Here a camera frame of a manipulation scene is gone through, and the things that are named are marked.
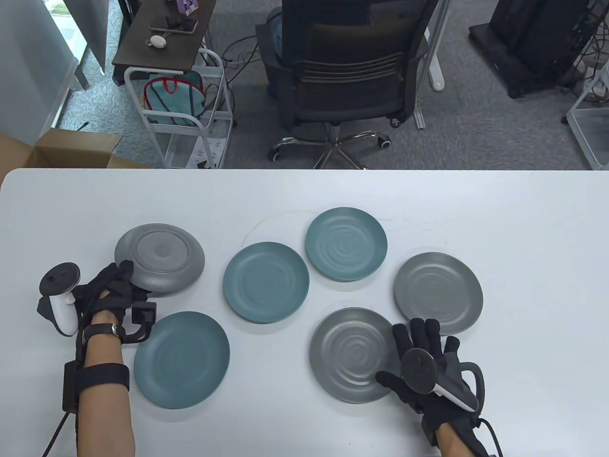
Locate person's right hand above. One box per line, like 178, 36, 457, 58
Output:
375, 318, 479, 430

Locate person's left hand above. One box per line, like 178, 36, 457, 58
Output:
73, 259, 150, 335

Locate grey plate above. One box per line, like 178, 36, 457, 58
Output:
393, 252, 484, 336
114, 223, 206, 298
309, 307, 406, 405

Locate person's left forearm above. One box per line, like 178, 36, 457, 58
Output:
75, 324, 137, 457

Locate person's right forearm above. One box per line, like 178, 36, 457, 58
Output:
435, 420, 491, 457

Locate white and black right controller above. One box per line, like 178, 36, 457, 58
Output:
401, 348, 486, 413

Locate white and black controller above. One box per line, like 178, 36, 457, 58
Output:
37, 262, 82, 338
401, 348, 486, 413

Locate black wristwatch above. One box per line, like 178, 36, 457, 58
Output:
81, 322, 127, 345

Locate white and black left controller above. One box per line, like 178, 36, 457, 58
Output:
37, 262, 82, 338

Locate teal plate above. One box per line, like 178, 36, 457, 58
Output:
305, 207, 389, 283
134, 311, 231, 410
223, 241, 310, 325

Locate cardboard box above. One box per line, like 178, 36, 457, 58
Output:
0, 127, 151, 187

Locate white power strip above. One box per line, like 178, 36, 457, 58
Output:
187, 137, 225, 168

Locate teal bag with red trim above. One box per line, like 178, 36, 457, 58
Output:
142, 70, 206, 128

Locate dark brown side table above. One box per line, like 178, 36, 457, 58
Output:
111, 0, 217, 87

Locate smartphone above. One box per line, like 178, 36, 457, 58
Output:
150, 18, 198, 35

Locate black office chair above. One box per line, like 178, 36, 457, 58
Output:
255, 0, 441, 170

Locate white desk leg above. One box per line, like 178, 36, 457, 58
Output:
415, 0, 451, 129

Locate black computer tower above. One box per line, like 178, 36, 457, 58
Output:
468, 0, 604, 99

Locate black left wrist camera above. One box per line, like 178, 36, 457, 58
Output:
125, 302, 158, 342

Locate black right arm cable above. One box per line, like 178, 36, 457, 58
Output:
476, 416, 506, 457

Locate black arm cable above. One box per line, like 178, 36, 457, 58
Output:
476, 416, 506, 457
42, 408, 69, 457

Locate black forearm strap with box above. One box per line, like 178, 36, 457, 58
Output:
62, 360, 131, 411

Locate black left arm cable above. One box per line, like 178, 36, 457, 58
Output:
42, 408, 69, 457

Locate white wire trolley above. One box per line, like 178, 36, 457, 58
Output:
124, 48, 237, 170

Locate black floor cables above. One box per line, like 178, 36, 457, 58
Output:
207, 34, 265, 72

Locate white wire rack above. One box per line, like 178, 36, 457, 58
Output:
565, 61, 609, 171

